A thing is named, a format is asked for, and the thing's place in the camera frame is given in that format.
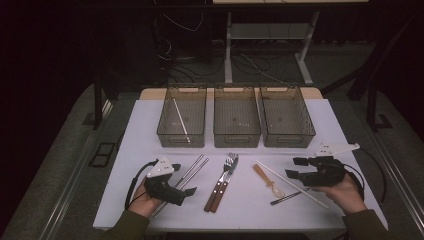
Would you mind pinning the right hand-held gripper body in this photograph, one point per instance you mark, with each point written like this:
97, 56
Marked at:
328, 175

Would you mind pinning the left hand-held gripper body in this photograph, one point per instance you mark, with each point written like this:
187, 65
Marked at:
163, 188

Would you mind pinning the white chopstick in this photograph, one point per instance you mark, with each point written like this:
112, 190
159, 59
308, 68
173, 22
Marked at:
181, 120
283, 178

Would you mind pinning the black slim spoon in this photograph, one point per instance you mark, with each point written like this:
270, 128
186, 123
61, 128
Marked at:
286, 197

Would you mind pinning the wooden spoon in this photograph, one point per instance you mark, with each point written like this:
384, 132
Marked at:
263, 176

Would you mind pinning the transparent brown plastic basket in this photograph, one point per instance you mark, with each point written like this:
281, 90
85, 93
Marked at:
236, 116
195, 116
286, 116

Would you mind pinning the person's left hand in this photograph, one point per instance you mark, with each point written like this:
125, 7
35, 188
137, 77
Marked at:
141, 203

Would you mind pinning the person's right hand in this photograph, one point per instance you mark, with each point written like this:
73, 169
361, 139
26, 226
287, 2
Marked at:
350, 198

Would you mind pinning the black metal stand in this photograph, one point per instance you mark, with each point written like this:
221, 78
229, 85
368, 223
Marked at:
97, 103
372, 110

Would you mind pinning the black stand legs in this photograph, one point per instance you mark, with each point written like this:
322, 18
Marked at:
373, 56

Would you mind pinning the black box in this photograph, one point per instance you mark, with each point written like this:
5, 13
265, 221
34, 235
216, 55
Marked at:
186, 36

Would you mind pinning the aluminium floor rail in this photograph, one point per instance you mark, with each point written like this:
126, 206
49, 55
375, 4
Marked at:
78, 166
400, 176

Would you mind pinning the white desk frame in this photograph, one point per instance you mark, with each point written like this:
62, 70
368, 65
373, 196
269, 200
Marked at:
266, 31

